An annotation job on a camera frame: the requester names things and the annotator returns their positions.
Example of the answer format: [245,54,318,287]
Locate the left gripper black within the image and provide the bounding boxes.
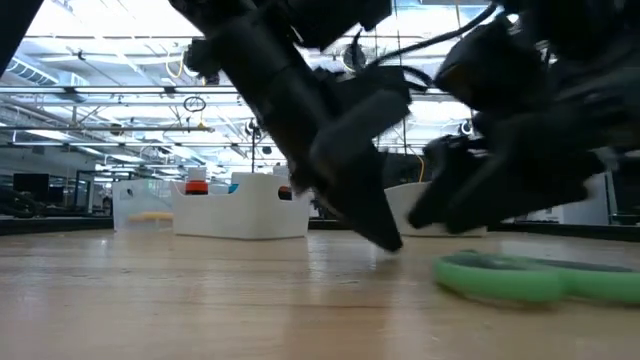
[219,29,417,253]

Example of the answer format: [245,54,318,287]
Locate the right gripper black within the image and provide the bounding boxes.
[406,16,640,236]

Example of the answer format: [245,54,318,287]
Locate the green handled scissors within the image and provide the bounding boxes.
[431,249,640,307]

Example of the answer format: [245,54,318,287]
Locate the orange paint bottle white cap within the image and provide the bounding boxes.
[184,167,210,197]

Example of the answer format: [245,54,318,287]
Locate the grey plastic bin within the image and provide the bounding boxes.
[383,181,489,239]

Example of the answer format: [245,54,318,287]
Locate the white plastic bin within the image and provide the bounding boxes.
[169,172,314,241]

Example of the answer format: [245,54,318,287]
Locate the clear plastic bin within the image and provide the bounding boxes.
[111,178,176,233]

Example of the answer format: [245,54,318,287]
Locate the dark background monitor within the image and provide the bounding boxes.
[11,172,51,201]

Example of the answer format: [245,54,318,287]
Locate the background black station frame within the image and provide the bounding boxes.
[250,122,262,174]

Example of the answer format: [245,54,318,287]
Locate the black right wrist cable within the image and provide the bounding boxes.
[367,2,501,69]

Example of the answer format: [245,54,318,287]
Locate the black hanging ring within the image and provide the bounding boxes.
[182,95,208,114]

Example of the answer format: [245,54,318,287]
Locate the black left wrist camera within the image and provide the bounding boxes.
[183,36,222,87]

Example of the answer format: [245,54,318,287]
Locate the black aluminium table frame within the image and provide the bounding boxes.
[0,215,640,245]

